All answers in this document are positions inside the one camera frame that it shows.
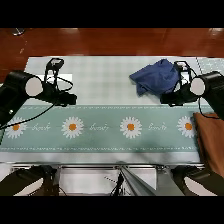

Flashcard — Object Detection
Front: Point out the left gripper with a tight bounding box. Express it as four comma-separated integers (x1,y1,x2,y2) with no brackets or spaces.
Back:
53,91,78,107

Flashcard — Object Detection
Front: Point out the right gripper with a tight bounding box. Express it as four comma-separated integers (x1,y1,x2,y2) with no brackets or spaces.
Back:
159,88,193,108

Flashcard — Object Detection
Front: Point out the blue T-shirt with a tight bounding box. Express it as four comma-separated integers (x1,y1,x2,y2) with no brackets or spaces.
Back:
128,58,183,98

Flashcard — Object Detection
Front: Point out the brown garment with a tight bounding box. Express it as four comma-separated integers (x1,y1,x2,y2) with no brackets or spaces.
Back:
192,111,224,178

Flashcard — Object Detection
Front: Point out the black cable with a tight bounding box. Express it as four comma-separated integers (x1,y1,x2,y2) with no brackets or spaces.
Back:
104,171,126,197
0,102,57,130
197,96,222,121

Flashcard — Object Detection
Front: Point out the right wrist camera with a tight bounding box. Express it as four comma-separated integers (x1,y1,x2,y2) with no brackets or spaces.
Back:
172,60,193,88

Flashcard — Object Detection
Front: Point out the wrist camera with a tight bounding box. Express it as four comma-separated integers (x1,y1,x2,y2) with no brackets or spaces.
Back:
44,57,65,94
172,60,193,88

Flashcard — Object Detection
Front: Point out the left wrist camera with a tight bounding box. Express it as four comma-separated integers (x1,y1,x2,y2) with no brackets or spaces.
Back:
44,57,65,94

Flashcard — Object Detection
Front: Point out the silver frame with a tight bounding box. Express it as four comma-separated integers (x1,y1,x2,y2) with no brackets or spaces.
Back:
0,161,224,197

